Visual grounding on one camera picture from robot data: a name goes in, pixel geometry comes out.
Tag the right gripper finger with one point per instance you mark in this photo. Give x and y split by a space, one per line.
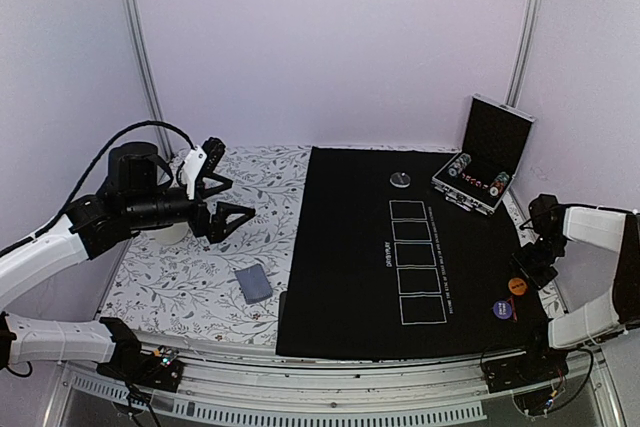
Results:
524 268
539 267

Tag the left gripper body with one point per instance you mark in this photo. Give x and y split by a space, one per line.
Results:
147 211

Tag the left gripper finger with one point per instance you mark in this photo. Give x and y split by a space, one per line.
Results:
226 219
211 184

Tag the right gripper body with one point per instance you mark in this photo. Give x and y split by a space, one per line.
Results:
550 248

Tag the orange big blind button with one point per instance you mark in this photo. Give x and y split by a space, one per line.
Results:
517 286

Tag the triangular all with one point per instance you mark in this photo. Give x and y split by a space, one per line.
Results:
512 304

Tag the purple small blind button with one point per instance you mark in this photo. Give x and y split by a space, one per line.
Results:
502 310

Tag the black dealer button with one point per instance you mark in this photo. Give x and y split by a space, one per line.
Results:
400 180

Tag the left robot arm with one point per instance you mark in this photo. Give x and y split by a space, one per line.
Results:
140 193

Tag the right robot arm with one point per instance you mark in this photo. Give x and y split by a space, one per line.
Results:
593 251

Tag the white cup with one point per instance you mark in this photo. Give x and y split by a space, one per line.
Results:
170 235

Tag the right chip stack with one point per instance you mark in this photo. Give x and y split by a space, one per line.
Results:
498 185

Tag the chip stack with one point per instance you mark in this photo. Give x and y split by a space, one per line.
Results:
458 166
498 185

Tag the blue card deck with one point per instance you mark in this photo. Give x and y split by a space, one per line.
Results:
254 284

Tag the floral tablecloth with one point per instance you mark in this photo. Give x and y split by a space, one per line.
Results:
189 289

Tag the aluminium poker chip case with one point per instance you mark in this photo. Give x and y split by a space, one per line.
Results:
495 136

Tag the left chip stack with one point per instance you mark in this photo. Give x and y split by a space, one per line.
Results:
458 166

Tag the black poker mat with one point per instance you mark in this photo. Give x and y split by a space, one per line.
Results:
382 273

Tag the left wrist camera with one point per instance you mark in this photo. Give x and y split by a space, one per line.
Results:
199 164

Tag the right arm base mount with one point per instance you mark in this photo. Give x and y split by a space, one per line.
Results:
544 368

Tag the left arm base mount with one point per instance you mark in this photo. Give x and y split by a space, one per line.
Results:
160 369

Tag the aluminium front rail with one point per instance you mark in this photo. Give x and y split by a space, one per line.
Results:
246 385

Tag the right aluminium post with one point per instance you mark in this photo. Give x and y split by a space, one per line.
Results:
531 12

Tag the aluminium post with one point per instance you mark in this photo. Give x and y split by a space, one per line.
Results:
531 12
143 64

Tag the left aluminium post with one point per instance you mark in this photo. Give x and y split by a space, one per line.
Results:
143 64

